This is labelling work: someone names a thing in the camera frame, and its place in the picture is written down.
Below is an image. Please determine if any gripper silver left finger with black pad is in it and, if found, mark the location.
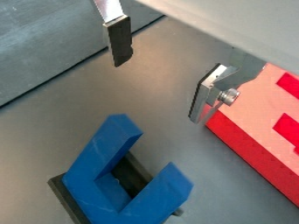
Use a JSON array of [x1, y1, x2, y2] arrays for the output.
[[93, 0, 134, 67]]

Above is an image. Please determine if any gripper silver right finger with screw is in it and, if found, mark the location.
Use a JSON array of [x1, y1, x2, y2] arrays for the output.
[[189, 49, 268, 123]]

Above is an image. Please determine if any blue U-shaped block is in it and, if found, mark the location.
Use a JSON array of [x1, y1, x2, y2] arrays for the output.
[[62, 114, 193, 224]]

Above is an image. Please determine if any black angle fixture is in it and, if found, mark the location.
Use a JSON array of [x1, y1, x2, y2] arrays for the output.
[[49, 154, 193, 224]]

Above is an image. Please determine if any red base block with slots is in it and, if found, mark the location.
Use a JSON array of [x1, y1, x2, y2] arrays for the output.
[[208, 64, 299, 207]]

